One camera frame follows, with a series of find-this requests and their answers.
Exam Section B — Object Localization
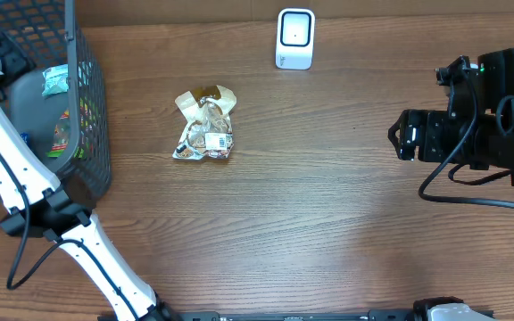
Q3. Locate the teal white snack packet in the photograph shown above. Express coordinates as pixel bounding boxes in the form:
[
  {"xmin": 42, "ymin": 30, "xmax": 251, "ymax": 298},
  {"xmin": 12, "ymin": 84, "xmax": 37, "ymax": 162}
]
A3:
[{"xmin": 42, "ymin": 64, "xmax": 69, "ymax": 97}]

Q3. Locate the blue Oreo cookie pack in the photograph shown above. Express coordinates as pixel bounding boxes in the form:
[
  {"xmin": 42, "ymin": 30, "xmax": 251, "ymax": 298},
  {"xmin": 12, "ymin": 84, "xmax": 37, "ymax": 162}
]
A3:
[{"xmin": 20, "ymin": 133, "xmax": 29, "ymax": 144}]

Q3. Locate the green Haribo gummy bag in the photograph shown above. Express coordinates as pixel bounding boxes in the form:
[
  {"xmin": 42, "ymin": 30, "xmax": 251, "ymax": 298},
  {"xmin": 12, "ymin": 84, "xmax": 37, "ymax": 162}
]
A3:
[{"xmin": 46, "ymin": 99, "xmax": 95, "ymax": 158}]

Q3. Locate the beige clear cookie bag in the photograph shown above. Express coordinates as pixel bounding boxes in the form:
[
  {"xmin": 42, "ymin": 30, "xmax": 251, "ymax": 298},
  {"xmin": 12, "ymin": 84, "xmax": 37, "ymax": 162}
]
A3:
[{"xmin": 172, "ymin": 85, "xmax": 237, "ymax": 161}]

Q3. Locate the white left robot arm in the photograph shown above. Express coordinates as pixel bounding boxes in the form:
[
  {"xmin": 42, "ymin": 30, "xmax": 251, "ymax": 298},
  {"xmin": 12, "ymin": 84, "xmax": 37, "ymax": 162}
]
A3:
[{"xmin": 0, "ymin": 13, "xmax": 179, "ymax": 320}]

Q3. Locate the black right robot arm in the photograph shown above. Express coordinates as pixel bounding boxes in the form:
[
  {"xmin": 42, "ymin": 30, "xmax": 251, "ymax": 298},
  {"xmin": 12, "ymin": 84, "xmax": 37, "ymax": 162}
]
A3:
[{"xmin": 388, "ymin": 48, "xmax": 514, "ymax": 185}]

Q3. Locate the white barcode scanner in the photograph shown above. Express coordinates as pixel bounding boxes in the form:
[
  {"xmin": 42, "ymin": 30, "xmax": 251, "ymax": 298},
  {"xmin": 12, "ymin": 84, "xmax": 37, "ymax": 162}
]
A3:
[{"xmin": 275, "ymin": 8, "xmax": 316, "ymax": 70}]

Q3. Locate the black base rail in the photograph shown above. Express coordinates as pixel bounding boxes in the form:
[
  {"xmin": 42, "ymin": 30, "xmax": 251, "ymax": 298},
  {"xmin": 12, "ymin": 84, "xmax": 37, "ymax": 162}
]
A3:
[{"xmin": 98, "ymin": 296, "xmax": 494, "ymax": 321}]

